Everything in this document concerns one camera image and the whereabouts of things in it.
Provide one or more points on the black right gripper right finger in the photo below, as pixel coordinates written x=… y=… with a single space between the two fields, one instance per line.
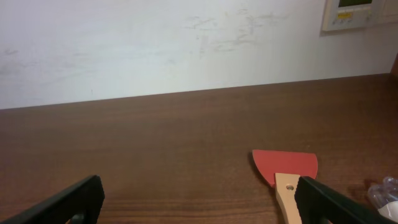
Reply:
x=317 y=203

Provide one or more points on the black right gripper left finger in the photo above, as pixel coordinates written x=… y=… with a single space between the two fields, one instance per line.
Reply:
x=78 y=203

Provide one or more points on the red scraper wooden handle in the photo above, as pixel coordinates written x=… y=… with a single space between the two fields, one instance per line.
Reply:
x=282 y=171

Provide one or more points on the clear pack of coloured markers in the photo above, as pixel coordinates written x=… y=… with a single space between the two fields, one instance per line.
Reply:
x=384 y=198

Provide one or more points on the beige wall control panel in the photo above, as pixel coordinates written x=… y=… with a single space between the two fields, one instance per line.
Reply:
x=352 y=14

